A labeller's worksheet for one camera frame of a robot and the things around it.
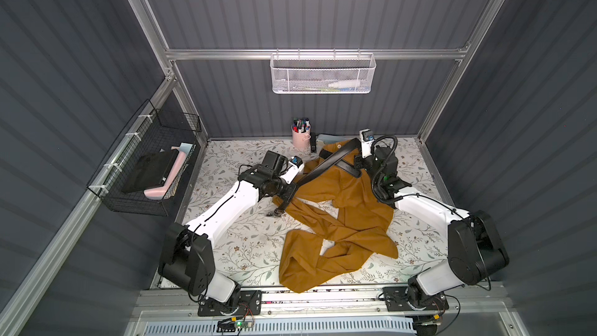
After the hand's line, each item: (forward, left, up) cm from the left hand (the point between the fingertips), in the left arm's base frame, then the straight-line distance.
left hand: (296, 189), depth 83 cm
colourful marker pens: (+38, -2, -3) cm, 38 cm away
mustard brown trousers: (-4, -21, -14) cm, 26 cm away
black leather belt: (+6, -15, +10) cm, 19 cm away
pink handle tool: (-11, +38, +16) cm, 42 cm away
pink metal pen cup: (+34, -2, -9) cm, 35 cm away
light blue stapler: (+39, -13, -14) cm, 43 cm away
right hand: (+13, -24, +10) cm, 29 cm away
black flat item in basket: (-3, +44, +15) cm, 47 cm away
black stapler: (+32, -8, -12) cm, 35 cm away
